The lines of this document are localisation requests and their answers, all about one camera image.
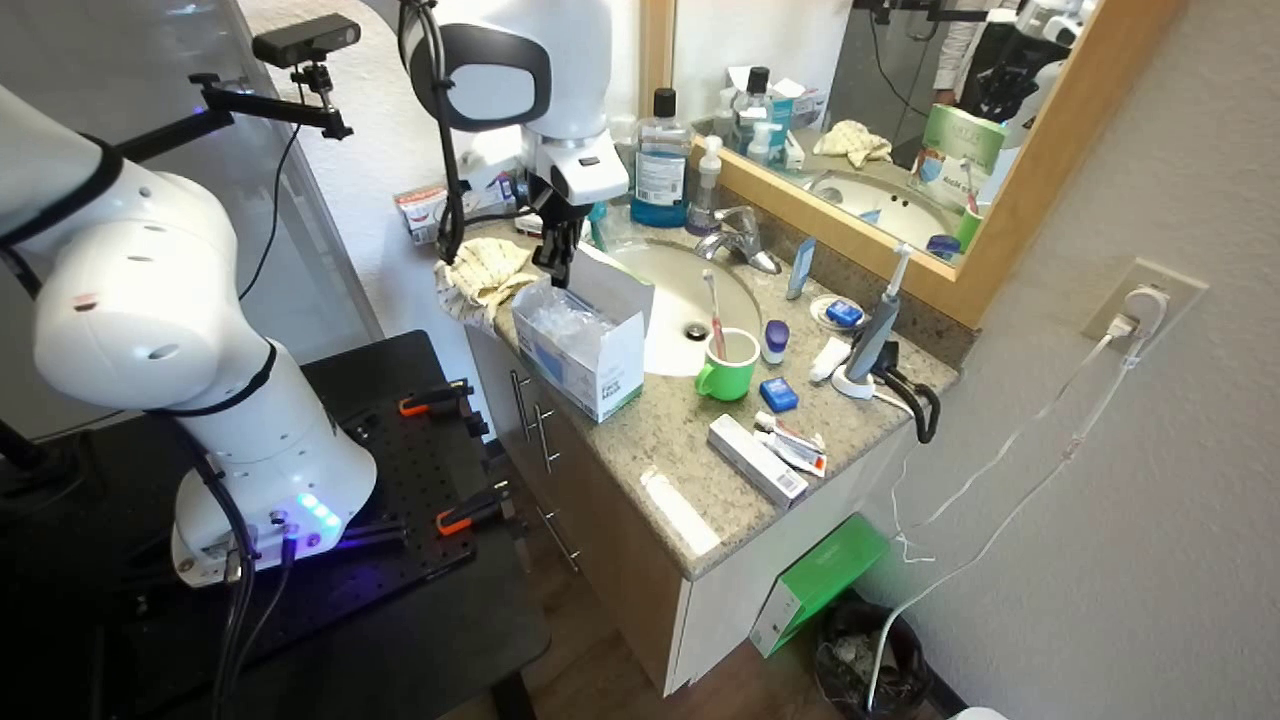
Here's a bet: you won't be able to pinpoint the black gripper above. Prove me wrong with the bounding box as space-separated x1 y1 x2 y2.
533 182 591 290

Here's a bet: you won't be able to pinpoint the clear plastic bag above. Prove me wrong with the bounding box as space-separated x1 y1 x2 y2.
523 283 606 351

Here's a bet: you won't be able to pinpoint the white green face mask box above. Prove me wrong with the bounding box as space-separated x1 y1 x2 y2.
507 244 659 428

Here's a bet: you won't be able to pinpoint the white oval sink basin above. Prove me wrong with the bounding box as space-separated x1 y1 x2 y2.
602 235 771 382

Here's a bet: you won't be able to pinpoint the red white flat box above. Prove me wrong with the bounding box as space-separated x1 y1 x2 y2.
390 168 526 244

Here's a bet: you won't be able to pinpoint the blue floss box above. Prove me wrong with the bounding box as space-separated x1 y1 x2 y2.
754 374 804 415

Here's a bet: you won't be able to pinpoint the long white toothpaste box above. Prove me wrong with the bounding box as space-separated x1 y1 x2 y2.
703 412 817 507

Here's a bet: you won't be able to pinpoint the green cardboard box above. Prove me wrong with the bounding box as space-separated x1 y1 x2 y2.
747 512 894 659

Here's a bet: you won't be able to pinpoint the yellowish rubber glove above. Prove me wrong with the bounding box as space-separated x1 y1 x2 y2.
433 232 553 331

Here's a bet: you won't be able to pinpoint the blue mouthwash bottle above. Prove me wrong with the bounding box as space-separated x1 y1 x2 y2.
629 83 695 232

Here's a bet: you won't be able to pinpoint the toothbrush in mug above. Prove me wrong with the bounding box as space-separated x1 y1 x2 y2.
695 262 732 361

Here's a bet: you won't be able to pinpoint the small clear soap bottle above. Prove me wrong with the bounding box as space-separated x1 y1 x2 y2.
685 129 732 241

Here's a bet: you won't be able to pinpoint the chrome faucet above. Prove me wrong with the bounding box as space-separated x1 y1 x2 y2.
695 203 785 279

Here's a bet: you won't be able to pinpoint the orange black clamp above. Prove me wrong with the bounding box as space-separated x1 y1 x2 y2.
390 374 481 425
426 477 518 543

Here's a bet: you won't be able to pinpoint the green mug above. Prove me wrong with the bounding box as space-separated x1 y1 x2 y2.
691 322 765 409

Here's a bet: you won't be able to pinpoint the blue white oval case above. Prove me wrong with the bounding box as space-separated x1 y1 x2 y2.
759 312 796 373

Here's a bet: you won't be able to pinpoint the small blue tube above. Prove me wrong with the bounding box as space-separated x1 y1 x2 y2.
785 232 822 305

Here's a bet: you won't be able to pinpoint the white paper strip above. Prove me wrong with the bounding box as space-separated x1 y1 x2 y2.
634 463 724 563

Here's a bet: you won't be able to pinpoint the small jar with blue lid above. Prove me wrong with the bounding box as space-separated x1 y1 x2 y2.
819 297 873 339

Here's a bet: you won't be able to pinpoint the red white toothpaste tube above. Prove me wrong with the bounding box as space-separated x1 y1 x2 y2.
747 409 837 482

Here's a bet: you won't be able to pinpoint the wood vanity cabinet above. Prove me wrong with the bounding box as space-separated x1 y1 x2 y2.
465 315 927 699

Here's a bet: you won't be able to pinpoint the blue electric toothbrush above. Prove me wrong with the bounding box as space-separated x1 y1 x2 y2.
827 244 921 405

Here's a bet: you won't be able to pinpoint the black robot table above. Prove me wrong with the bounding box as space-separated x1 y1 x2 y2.
0 327 553 720

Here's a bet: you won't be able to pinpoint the black trash bin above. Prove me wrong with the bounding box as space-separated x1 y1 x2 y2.
806 597 939 720

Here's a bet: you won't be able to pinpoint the white charger plug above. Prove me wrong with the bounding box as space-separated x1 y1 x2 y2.
1115 283 1173 339

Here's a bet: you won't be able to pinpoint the black camera cable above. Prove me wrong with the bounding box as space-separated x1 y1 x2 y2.
236 124 303 305

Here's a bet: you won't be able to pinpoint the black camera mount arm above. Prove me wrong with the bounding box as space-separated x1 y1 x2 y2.
114 61 360 168

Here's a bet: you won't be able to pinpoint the black camera on stand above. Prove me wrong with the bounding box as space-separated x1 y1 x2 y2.
247 10 365 69

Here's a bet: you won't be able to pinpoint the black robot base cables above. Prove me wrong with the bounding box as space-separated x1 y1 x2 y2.
195 450 303 720

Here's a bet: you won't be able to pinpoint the wood framed wall mirror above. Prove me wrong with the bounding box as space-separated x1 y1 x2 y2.
634 0 1193 331

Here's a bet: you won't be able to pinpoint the white power cable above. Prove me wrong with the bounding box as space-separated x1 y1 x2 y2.
865 315 1151 720

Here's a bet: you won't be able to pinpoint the white wall outlet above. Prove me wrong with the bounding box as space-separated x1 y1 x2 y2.
1079 251 1210 362

